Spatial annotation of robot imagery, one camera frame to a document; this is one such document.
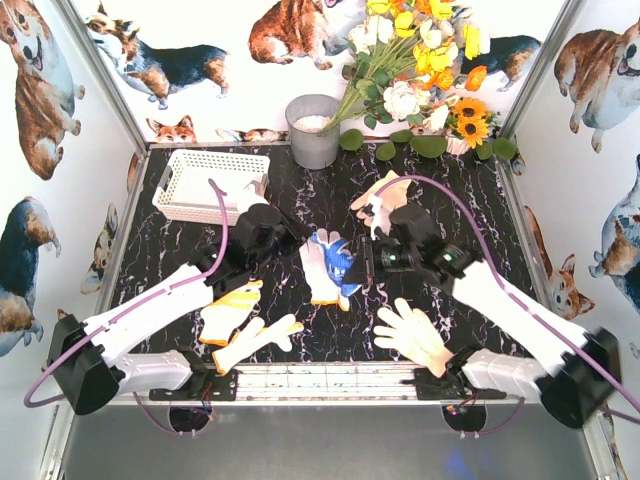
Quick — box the blue dotted white glove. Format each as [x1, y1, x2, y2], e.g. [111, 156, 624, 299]
[311, 229, 362, 312]

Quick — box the white knit glove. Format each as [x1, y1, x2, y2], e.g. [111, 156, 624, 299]
[299, 238, 349, 311]

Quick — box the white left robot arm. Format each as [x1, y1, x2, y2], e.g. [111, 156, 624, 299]
[47, 204, 311, 415]

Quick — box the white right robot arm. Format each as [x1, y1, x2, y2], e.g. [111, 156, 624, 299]
[344, 195, 621, 429]

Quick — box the white perforated storage basket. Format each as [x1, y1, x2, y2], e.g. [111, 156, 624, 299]
[152, 149, 270, 226]

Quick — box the cream glove near flowers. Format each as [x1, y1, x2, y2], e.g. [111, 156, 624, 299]
[350, 170, 411, 235]

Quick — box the cream glove front right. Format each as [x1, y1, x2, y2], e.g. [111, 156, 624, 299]
[373, 298, 454, 378]

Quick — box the orange striped white glove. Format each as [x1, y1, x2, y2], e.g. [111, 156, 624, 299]
[199, 280, 263, 346]

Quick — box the white glove orange cuff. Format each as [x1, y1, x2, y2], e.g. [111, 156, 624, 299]
[212, 314, 304, 375]

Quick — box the grey metal bucket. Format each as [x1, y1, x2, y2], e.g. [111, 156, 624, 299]
[285, 94, 340, 170]

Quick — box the sunflower pot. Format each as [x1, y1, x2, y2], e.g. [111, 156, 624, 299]
[444, 96, 501, 156]

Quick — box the artificial flower bouquet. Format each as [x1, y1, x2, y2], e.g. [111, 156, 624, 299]
[325, 1, 491, 130]

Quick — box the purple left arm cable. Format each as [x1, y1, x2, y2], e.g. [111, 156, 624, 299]
[23, 178, 232, 436]

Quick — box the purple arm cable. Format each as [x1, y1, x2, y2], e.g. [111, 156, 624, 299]
[374, 174, 640, 436]
[23, 178, 232, 436]

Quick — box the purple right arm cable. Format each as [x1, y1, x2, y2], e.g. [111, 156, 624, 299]
[374, 174, 640, 436]

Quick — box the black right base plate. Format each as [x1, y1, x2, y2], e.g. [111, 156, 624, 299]
[408, 367, 507, 400]

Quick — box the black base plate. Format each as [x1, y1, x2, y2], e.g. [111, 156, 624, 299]
[408, 367, 507, 400]
[149, 368, 239, 401]

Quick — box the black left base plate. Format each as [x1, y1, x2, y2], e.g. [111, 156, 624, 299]
[149, 368, 239, 401]

